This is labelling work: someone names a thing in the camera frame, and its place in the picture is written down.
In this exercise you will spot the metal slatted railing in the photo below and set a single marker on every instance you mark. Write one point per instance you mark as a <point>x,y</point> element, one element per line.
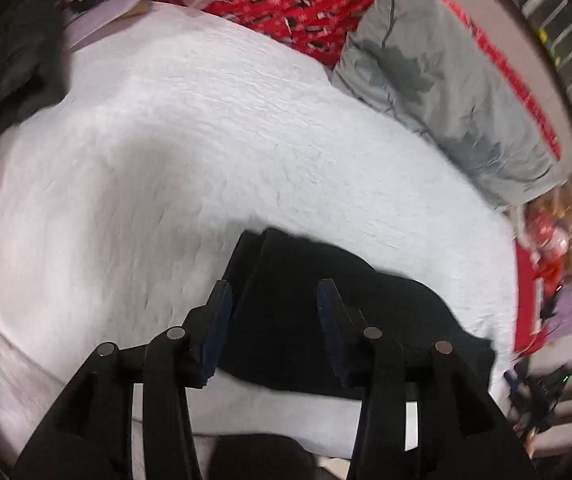
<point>566,35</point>

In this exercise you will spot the white quilted mattress cover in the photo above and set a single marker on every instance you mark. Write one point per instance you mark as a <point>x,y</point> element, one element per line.
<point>215,135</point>

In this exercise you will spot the grey floral pillow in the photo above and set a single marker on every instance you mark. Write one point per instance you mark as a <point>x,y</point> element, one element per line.
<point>416,75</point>

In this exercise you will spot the plush toy in plastic bag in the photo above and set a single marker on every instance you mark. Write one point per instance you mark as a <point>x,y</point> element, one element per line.
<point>571,240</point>

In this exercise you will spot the dark cloth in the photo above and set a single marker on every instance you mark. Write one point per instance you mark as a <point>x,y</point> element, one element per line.
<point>261,457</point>

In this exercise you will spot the red bed sheet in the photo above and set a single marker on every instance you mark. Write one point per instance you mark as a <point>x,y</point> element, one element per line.
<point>528,300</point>

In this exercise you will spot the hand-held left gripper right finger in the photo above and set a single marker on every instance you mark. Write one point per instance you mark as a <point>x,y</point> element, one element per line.
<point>327,320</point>

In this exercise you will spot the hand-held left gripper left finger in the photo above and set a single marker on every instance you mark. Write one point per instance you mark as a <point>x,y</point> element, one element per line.
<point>216,327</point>

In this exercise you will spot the black pants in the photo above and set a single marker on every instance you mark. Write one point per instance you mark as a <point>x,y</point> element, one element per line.
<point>281,310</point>

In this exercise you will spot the dark clothes pile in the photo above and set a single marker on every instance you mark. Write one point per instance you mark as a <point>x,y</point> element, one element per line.
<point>10,40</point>

